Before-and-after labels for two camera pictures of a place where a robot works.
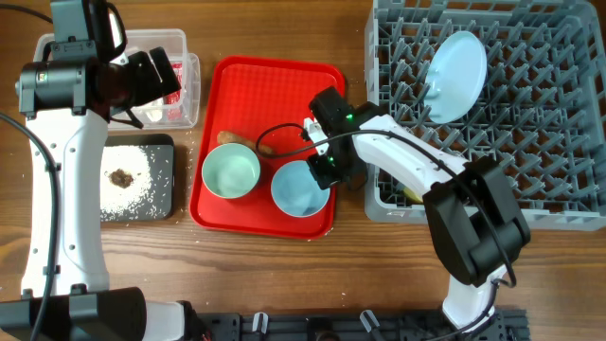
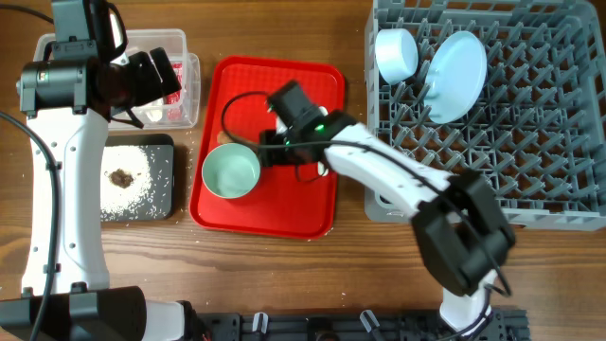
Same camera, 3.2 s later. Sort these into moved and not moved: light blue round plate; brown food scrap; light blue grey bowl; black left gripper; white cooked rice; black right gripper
Moved: light blue grey bowl; black right gripper
Not moved: light blue round plate; brown food scrap; white cooked rice; black left gripper
